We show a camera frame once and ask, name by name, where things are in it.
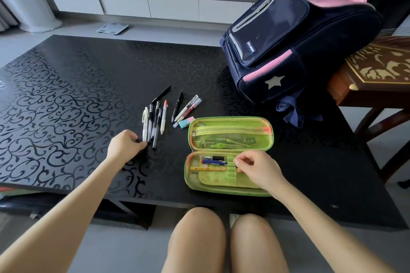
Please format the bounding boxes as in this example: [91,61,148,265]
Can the person's left hand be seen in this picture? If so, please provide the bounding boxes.
[107,129,148,165]

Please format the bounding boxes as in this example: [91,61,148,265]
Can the person's right hand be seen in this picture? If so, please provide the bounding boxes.
[235,150,286,192]

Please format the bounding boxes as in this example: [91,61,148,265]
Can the person's right forearm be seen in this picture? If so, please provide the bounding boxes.
[272,181,398,273]

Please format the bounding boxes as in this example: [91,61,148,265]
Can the person's left forearm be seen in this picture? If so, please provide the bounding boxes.
[0,155,125,273]

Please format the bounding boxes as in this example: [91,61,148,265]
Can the green zip pencil case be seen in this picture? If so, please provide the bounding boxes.
[183,117,274,197]

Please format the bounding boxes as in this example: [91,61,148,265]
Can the green stationery tool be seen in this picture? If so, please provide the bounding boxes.
[205,137,257,150]

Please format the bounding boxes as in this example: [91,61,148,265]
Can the group of assorted pens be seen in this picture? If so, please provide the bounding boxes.
[142,85,202,150]

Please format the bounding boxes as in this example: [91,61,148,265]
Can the yellow pencil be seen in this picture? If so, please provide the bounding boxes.
[190,166,230,172]

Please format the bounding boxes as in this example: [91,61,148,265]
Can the person's right leg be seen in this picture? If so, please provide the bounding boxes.
[230,213,289,273]

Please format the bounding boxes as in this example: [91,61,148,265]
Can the person's leg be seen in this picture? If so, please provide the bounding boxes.
[230,213,289,273]
[161,207,227,273]

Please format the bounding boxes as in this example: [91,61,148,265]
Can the person's left leg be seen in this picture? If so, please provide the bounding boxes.
[161,207,227,273]

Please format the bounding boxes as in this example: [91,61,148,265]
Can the white bathroom scale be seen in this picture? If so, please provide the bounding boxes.
[96,23,129,35]

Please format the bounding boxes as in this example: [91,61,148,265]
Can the navy and pink backpack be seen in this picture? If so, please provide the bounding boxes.
[220,0,384,128]

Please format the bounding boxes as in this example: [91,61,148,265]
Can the white television cabinet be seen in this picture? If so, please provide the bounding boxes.
[48,0,261,25]

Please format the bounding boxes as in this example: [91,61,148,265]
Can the dark wooden stand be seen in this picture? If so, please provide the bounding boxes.
[354,107,410,184]

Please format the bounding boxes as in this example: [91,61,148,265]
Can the inlaid wooden zither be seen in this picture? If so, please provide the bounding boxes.
[327,34,410,109]

